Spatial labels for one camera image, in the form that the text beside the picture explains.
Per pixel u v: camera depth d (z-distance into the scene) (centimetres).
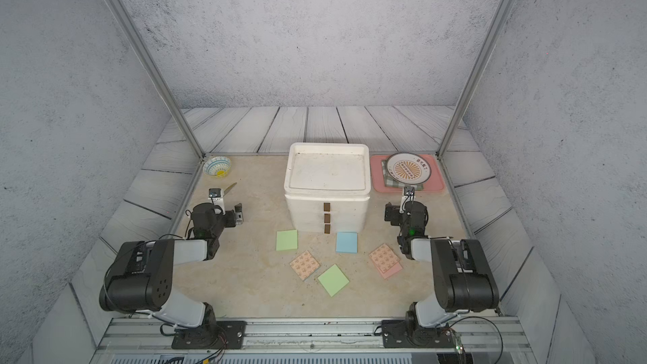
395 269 85
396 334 73
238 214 88
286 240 94
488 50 86
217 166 115
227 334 73
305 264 87
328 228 90
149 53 88
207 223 74
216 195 82
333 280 83
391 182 108
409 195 80
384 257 87
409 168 114
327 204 79
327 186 79
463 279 45
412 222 72
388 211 87
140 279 46
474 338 73
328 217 85
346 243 91
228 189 111
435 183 108
